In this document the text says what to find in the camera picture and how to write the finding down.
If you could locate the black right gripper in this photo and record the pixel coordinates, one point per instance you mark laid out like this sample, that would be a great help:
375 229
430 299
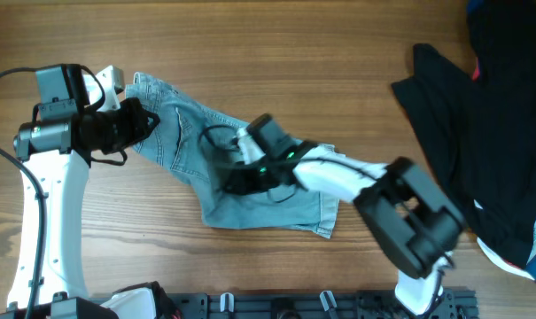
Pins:
231 178

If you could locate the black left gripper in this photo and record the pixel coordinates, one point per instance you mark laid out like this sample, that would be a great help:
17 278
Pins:
132 125

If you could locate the light blue denim shorts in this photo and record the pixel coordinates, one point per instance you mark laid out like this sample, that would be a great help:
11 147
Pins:
195 144

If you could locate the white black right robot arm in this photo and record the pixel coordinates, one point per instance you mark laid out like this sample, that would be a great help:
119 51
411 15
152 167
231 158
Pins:
413 221

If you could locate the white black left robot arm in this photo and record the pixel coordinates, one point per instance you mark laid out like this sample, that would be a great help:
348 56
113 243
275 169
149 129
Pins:
78 113

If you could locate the dark navy garment pile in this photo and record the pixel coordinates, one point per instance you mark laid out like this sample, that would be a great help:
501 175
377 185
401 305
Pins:
479 133

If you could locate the white red garment edge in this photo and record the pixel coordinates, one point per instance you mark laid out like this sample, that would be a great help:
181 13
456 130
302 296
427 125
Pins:
501 263

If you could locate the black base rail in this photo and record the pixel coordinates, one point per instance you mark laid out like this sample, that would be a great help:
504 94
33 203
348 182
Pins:
452 304

